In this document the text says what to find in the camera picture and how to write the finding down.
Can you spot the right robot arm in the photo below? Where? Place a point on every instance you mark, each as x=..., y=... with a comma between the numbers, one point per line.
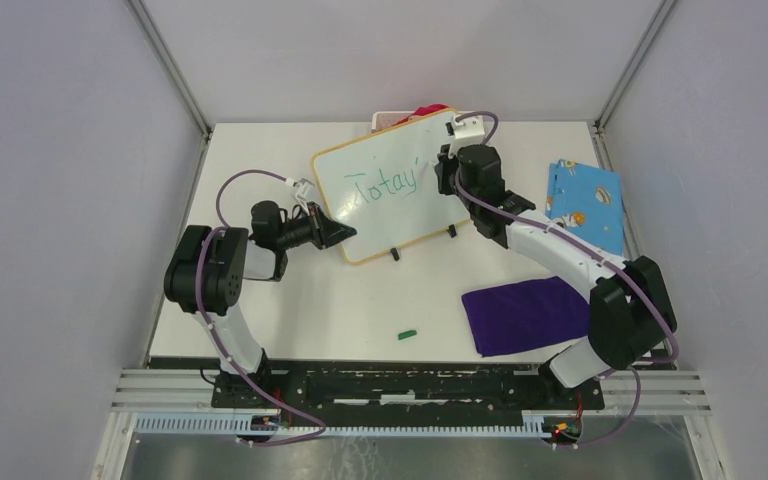
x=630, y=311

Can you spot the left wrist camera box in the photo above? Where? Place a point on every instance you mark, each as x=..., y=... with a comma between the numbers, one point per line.
x=303, y=191

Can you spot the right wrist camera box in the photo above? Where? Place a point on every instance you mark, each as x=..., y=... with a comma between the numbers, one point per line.
x=466, y=130

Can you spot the blue space-print cloth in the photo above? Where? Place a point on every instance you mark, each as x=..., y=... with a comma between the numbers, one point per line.
x=587, y=201

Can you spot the yellow-framed whiteboard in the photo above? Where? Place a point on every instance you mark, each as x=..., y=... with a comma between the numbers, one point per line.
x=384, y=186

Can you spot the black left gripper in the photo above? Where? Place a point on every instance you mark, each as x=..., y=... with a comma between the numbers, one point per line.
x=324, y=231

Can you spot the white perforated plastic basket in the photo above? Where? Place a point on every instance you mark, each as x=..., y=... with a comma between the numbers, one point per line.
x=386, y=119

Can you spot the green marker cap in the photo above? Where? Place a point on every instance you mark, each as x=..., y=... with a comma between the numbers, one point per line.
x=406, y=334

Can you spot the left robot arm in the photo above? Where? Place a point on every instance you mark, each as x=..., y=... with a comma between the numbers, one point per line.
x=209, y=267

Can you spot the purple folded cloth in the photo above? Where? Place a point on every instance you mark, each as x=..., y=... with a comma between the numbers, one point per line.
x=525, y=316

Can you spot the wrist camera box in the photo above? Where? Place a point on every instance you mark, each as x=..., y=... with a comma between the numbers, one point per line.
x=303, y=191
x=466, y=130

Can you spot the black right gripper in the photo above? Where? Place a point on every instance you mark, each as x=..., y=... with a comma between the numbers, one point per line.
x=444, y=167

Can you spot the pink folded cloth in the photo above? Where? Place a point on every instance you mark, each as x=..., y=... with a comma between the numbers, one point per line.
x=422, y=111

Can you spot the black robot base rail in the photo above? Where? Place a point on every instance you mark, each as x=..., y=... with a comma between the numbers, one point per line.
x=399, y=394

